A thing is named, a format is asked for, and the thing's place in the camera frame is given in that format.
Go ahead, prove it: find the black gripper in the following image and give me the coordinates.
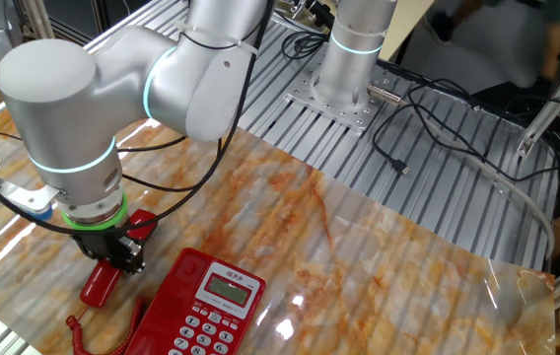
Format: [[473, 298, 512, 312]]
[[70, 224, 146, 276]]

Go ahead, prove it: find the red telephone handset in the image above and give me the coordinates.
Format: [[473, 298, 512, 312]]
[[79, 208, 160, 310]]

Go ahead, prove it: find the red telephone base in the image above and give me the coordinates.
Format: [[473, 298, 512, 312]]
[[122, 247, 267, 355]]

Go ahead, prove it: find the orange marble pattern mat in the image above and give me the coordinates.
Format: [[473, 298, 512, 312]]
[[0, 107, 557, 355]]

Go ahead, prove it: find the black shoe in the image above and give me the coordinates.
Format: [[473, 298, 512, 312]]
[[427, 9, 458, 45]]

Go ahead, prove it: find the black power adapter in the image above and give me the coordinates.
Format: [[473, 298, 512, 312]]
[[469, 81, 548, 130]]

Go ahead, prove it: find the person's bare leg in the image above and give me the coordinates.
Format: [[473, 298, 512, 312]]
[[540, 19, 560, 83]]

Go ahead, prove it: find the red coiled phone cord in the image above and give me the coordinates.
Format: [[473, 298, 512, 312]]
[[65, 296, 152, 355]]

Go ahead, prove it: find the aluminium frame post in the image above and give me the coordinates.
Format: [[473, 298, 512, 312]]
[[21, 0, 57, 40], [516, 46, 560, 158]]

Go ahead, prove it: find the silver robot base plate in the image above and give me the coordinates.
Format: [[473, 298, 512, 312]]
[[284, 57, 405, 133]]

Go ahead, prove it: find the black usb cable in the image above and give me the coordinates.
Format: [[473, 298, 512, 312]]
[[371, 78, 478, 178]]

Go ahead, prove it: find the silver cable connector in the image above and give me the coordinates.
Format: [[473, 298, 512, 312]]
[[366, 83, 404, 106]]

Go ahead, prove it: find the thin black cable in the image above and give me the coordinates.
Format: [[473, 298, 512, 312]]
[[405, 78, 560, 183]]

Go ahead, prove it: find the grey cable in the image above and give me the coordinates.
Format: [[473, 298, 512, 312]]
[[420, 115, 557, 265]]

